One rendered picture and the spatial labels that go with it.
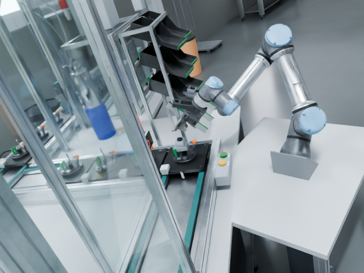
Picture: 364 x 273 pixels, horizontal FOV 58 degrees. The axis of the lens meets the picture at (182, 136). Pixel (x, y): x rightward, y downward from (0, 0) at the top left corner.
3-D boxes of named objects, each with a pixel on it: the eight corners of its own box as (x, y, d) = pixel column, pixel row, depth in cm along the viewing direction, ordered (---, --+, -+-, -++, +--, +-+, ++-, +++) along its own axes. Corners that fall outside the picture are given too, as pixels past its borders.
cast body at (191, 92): (197, 96, 193) (199, 86, 188) (194, 100, 189) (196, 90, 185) (183, 92, 194) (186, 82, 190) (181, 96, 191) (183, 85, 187)
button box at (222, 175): (232, 160, 180) (230, 150, 177) (230, 185, 163) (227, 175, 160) (220, 161, 182) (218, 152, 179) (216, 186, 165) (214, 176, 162)
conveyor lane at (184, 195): (212, 157, 194) (209, 143, 189) (189, 287, 125) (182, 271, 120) (168, 162, 202) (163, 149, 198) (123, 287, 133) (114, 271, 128)
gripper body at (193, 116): (193, 128, 167) (206, 112, 160) (179, 119, 165) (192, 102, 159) (195, 121, 173) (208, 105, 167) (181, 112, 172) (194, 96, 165)
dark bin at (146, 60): (193, 69, 189) (195, 57, 184) (186, 78, 179) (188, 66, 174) (149, 56, 194) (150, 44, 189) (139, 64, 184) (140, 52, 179)
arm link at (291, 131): (307, 142, 170) (312, 117, 171) (315, 140, 157) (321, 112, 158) (284, 136, 171) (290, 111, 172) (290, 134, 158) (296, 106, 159)
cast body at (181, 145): (189, 145, 180) (186, 135, 177) (187, 150, 177) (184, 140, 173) (174, 148, 183) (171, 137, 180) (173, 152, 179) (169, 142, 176)
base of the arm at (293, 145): (313, 162, 165) (318, 143, 166) (305, 157, 153) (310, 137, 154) (284, 156, 174) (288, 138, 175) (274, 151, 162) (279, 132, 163)
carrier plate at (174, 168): (209, 145, 190) (208, 142, 189) (204, 171, 170) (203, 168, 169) (170, 150, 197) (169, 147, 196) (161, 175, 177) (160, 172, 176)
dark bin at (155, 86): (200, 94, 196) (202, 83, 192) (193, 104, 186) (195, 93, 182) (157, 80, 202) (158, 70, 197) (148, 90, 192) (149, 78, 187)
